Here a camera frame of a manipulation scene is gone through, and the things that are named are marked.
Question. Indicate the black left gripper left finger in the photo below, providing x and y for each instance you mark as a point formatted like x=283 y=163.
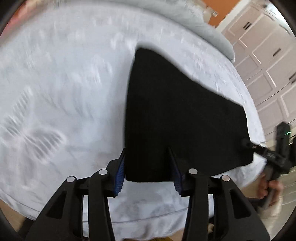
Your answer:
x=61 y=218

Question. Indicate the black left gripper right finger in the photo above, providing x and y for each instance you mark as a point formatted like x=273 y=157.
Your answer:
x=217 y=209

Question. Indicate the black pants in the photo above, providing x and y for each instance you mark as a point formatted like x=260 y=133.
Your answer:
x=169 y=117

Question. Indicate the right hand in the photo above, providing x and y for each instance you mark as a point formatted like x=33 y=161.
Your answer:
x=274 y=185

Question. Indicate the white panelled wardrobe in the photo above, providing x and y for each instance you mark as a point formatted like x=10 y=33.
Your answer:
x=264 y=47

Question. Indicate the grey butterfly bedspread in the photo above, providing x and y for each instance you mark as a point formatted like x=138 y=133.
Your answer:
x=64 y=76

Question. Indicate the grey folded duvet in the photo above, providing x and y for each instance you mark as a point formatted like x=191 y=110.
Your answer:
x=190 y=16

